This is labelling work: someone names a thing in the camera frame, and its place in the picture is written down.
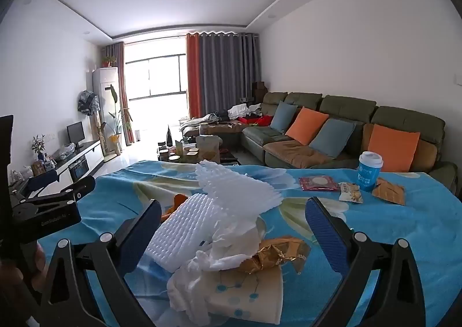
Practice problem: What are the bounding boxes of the left hand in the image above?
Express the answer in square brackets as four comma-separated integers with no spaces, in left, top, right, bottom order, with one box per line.
[1,241,47,326]

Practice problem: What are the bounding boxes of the blue cushion near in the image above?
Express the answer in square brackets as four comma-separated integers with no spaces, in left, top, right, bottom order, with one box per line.
[308,118,355,158]

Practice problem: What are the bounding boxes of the white tissue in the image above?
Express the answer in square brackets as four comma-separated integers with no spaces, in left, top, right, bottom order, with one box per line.
[167,218,261,326]

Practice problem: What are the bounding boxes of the white paper cup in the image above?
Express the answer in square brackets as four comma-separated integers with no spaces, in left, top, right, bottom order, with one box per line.
[205,266,284,325]

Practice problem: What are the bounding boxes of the orange grey curtain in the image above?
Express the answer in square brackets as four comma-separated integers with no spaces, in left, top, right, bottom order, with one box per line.
[186,32,262,118]

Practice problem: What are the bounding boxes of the blue cushion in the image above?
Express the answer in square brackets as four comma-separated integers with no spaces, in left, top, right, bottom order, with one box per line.
[269,101,298,134]
[308,118,355,158]

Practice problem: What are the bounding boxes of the gold foil wrapper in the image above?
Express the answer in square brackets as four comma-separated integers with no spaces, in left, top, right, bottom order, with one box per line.
[238,235,311,275]

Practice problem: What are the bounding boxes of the cluttered coffee table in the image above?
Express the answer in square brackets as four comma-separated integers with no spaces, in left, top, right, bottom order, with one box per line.
[157,130,241,166]

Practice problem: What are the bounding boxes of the orange cushion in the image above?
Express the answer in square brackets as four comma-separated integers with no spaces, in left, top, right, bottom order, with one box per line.
[286,107,329,146]
[367,125,420,172]

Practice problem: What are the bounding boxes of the small black monitor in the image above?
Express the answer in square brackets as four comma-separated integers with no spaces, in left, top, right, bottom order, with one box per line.
[67,121,85,148]

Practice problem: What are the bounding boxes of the brown snack packet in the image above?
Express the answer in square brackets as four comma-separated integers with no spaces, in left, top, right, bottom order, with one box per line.
[372,178,406,206]

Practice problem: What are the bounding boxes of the white biscuit packet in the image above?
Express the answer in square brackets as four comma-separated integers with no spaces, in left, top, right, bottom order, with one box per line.
[339,182,363,204]

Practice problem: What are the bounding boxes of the red cookie packet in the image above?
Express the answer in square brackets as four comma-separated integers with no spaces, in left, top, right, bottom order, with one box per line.
[299,175,340,192]

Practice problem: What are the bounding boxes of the green sectional sofa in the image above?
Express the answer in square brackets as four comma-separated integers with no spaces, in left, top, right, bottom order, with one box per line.
[241,92,458,192]

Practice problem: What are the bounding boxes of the white foam net sleeve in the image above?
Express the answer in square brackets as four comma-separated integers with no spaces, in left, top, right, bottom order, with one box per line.
[196,160,283,221]

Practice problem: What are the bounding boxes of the blue lidded cup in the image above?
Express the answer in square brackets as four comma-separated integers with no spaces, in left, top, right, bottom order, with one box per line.
[357,151,384,192]

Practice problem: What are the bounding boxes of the orange cushion near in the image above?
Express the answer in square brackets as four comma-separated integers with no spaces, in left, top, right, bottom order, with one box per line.
[367,125,420,172]

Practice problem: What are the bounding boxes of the white standing air conditioner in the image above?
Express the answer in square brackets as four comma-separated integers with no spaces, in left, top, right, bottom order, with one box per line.
[92,67,120,127]

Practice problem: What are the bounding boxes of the orange cushion far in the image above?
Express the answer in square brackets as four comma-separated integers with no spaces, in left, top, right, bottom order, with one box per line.
[286,107,329,146]

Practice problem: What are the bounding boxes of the tall green potted plant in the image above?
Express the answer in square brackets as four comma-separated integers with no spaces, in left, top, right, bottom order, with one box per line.
[107,84,125,156]

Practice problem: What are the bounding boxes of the orange peel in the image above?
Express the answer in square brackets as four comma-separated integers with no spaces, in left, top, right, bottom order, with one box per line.
[161,194,188,223]

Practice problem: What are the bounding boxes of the blue cushion far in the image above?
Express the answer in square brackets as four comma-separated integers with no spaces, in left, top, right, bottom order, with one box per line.
[269,101,298,134]

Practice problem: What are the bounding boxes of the white black tv cabinet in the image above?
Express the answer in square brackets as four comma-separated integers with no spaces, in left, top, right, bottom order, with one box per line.
[9,140,104,199]

